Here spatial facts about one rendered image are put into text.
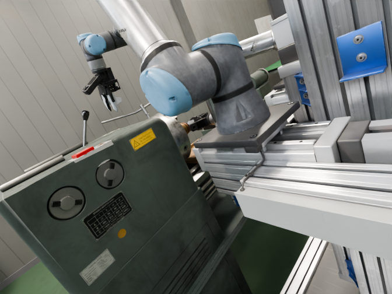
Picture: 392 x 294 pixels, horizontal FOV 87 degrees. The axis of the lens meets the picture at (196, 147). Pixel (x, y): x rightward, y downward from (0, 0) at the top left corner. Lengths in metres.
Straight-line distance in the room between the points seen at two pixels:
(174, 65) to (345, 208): 0.39
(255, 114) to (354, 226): 0.30
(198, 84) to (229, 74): 0.09
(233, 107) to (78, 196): 0.54
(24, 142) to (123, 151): 2.88
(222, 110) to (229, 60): 0.12
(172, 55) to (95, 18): 3.82
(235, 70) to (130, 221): 0.61
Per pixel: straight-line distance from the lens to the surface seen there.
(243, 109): 0.54
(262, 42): 1.09
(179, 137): 1.07
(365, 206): 0.39
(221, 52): 0.53
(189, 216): 0.98
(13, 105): 3.66
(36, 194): 0.73
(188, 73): 0.46
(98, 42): 1.03
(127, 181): 0.80
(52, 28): 4.03
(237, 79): 0.53
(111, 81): 1.16
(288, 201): 0.41
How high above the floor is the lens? 1.33
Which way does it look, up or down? 17 degrees down
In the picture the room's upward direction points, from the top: 25 degrees counter-clockwise
